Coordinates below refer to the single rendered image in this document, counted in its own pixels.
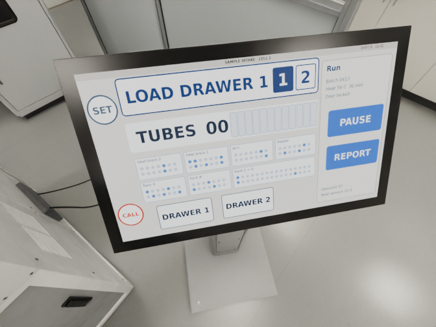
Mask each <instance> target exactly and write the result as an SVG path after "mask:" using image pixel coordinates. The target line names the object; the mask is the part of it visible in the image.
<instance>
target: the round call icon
mask: <svg viewBox="0 0 436 327"><path fill-rule="evenodd" d="M114 208H115V212H116V215H117V219H118V221H119V225H120V228H126V227H131V226H138V225H143V224H147V221H146V218H145V212H144V209H143V205H142V201H137V202H130V203H126V204H118V205H114Z"/></svg>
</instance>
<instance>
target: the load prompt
mask: <svg viewBox="0 0 436 327"><path fill-rule="evenodd" d="M319 64H320V57H314V58H302V59H296V60H284V61H277V62H266V63H259V64H247V65H240V66H229V67H217V68H210V69H199V70H192V71H181V72H174V73H162V74H155V75H144V76H137V77H125V78H119V79H113V80H114V85H115V90H116V93H117V98H118V101H119V106H120V109H121V114H122V117H129V116H135V115H145V114H155V113H161V112H171V111H177V110H187V109H192V108H202V107H208V106H218V105H224V104H234V103H244V102H250V101H260V100H266V99H275V98H281V97H291V96H297V95H307V94H313V93H318V92H319Z"/></svg>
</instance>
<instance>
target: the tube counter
mask: <svg viewBox="0 0 436 327"><path fill-rule="evenodd" d="M318 101H319V100H313V101H303V102H297V103H287V104H277V105H272V106H262V107H257V108H247V109H241V110H232V111H226V112H216V113H210V114H203V120H204V130H205V136H206V143H208V142H213V141H222V140H228V139H236V138H245V137H250V136H259V135H264V134H273V133H278V132H287V131H292V130H301V129H306V128H315V127H317V120H318Z"/></svg>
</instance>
